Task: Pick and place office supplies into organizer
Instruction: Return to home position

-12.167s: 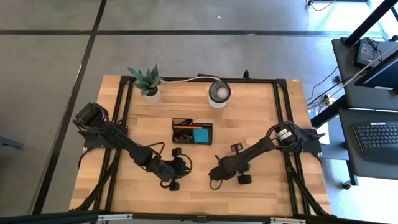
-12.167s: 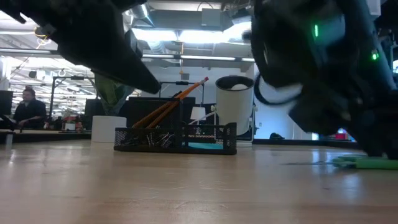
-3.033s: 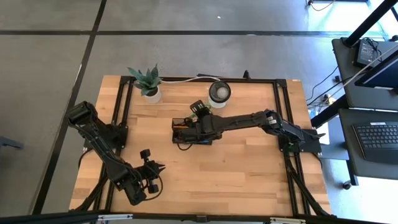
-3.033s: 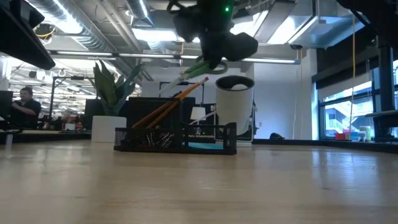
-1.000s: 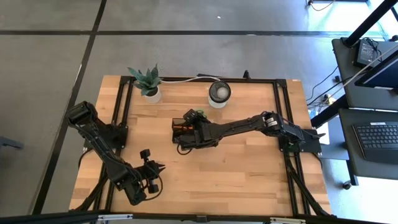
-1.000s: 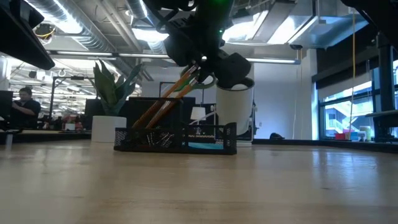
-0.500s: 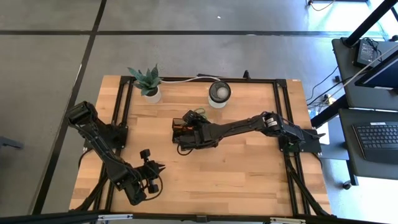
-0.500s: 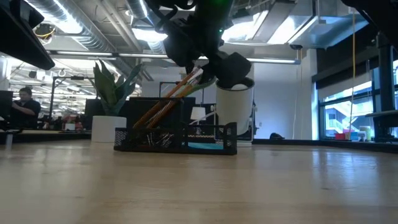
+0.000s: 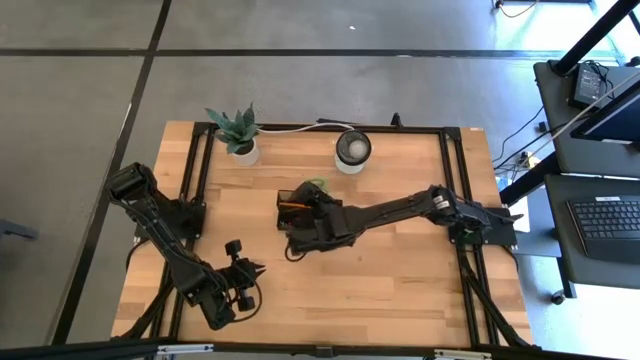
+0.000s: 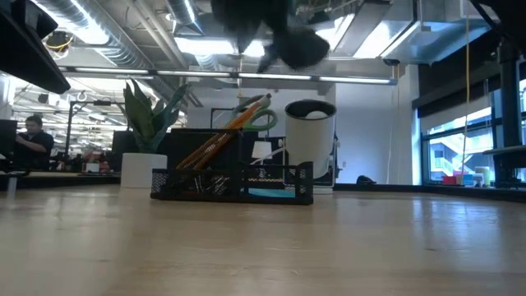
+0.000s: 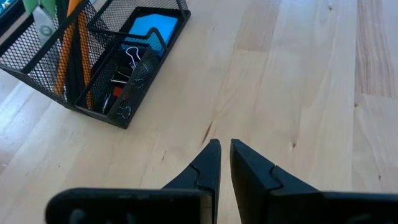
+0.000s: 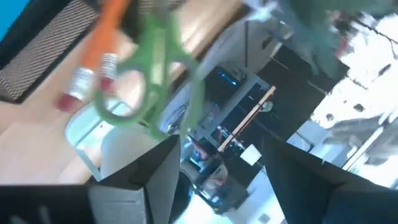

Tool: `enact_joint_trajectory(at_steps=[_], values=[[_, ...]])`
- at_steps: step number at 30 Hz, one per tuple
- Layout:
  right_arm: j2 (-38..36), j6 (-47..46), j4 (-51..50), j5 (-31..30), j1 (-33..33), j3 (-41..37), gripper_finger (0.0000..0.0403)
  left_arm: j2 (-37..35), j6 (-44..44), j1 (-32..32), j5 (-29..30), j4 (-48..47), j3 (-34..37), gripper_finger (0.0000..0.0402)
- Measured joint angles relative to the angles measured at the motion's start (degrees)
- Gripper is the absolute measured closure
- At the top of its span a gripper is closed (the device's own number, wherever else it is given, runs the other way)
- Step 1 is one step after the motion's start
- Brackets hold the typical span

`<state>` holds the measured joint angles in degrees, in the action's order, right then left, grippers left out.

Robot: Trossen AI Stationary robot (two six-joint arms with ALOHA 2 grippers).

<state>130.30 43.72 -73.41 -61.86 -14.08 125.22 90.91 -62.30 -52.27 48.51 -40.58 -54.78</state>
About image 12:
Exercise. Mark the black mesh desk organizer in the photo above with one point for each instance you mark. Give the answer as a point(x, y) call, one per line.
point(46, 46)

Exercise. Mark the white cylinder with black rim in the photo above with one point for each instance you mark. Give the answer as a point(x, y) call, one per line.
point(124, 149)

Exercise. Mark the blue eraser block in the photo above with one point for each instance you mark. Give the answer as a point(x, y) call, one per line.
point(9, 12)

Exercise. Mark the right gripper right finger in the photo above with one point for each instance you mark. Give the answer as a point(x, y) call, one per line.
point(311, 193)

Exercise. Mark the orange pencil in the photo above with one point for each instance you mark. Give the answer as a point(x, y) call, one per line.
point(102, 37)
point(109, 67)

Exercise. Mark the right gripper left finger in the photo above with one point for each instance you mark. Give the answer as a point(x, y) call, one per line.
point(155, 174)

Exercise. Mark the person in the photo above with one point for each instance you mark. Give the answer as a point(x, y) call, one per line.
point(206, 149)

